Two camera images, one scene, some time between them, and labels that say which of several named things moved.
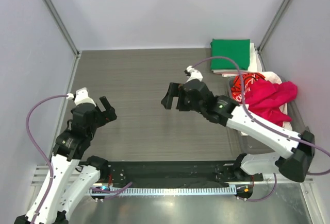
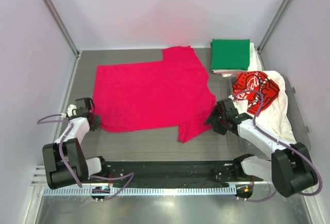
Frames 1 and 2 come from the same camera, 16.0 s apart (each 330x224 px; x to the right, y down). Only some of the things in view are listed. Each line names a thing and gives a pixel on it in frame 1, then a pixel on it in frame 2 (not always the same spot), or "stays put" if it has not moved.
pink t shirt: [267, 99] → [171, 95]
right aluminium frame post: [285, 5] stays put
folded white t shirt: [254, 64] stays put
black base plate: [178, 174] stays put
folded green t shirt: [237, 49] stays put
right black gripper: [174, 90] → [215, 113]
